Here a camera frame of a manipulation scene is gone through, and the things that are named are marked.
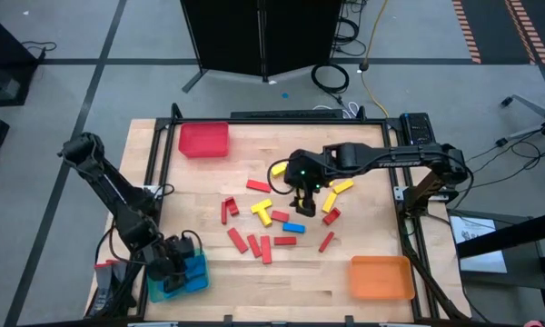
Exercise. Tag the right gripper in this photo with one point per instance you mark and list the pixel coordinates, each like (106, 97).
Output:
(306, 193)

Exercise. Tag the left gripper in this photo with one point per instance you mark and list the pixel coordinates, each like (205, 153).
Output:
(181, 254)

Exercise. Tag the yellow wooden block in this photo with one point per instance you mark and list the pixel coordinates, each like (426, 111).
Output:
(343, 186)
(329, 202)
(302, 204)
(261, 205)
(278, 170)

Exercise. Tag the blue wooden block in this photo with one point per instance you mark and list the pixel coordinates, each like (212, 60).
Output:
(196, 284)
(194, 267)
(294, 227)

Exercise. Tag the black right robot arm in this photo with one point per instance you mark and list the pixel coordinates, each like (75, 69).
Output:
(390, 159)

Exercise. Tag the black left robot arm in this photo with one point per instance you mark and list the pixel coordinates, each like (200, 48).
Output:
(113, 195)

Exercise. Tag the teal plastic bin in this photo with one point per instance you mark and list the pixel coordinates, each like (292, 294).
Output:
(154, 293)

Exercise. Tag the red capped device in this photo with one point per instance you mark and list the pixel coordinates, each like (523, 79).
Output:
(111, 281)

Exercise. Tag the black flat bar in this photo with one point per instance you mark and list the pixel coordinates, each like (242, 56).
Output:
(286, 114)

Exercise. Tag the orange plastic bin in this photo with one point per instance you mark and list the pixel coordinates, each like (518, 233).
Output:
(381, 277)

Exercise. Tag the red plastic bin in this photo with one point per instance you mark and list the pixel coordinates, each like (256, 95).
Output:
(204, 138)

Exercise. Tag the black control box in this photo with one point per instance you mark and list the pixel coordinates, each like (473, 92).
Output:
(417, 128)

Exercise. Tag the white paper sheet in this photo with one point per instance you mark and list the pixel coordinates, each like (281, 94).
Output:
(477, 245)

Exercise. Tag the black folding privacy screen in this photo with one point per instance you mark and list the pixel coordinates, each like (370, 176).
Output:
(263, 32)

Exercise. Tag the black beam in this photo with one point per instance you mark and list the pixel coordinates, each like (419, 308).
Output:
(518, 236)

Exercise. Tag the pink object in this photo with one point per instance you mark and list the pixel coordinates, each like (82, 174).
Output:
(533, 324)

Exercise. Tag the black cabinet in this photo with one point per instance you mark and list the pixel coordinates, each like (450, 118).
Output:
(4, 59)

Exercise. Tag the silver frame bracket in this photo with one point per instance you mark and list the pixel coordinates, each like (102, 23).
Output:
(151, 189)
(399, 193)

